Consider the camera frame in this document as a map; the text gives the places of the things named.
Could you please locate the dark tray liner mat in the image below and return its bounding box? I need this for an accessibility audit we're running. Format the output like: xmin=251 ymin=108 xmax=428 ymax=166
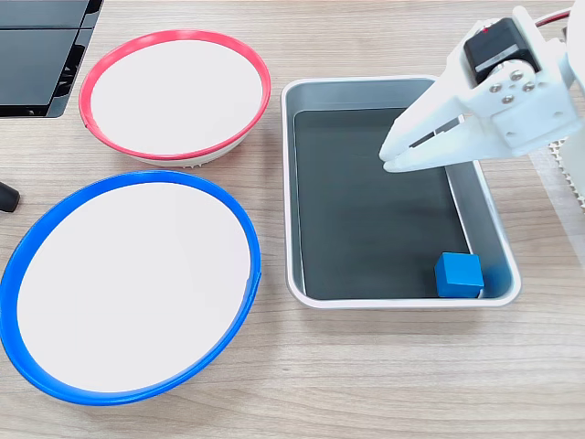
xmin=292 ymin=108 xmax=476 ymax=301

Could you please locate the blue rimmed white dish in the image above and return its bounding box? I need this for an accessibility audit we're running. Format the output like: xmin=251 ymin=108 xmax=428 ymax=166
xmin=0 ymin=170 xmax=262 ymax=407

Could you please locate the white sheet under mesh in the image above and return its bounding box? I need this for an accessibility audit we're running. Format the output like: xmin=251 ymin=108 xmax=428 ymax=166
xmin=529 ymin=148 xmax=585 ymax=269

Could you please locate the black flat device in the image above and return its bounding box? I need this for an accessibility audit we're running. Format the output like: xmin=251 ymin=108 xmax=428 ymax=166
xmin=0 ymin=0 xmax=105 ymax=119

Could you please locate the blue cube block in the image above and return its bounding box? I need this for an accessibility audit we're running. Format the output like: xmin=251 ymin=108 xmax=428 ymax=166
xmin=433 ymin=252 xmax=485 ymax=299

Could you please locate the red rimmed white dish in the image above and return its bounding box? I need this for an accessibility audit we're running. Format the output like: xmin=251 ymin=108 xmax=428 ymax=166
xmin=78 ymin=29 xmax=272 ymax=168

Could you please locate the silver metal tray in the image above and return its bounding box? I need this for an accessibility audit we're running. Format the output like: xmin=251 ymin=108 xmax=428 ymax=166
xmin=280 ymin=75 xmax=523 ymax=308

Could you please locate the white mesh mat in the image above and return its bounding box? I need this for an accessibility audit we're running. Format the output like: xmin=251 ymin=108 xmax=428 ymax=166
xmin=547 ymin=139 xmax=585 ymax=207

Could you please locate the small black rounded object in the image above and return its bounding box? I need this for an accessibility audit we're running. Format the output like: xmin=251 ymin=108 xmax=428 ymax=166
xmin=0 ymin=180 xmax=22 ymax=213

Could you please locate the red and black cable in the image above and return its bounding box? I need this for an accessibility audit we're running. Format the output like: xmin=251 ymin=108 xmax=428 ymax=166
xmin=533 ymin=7 xmax=573 ymax=29

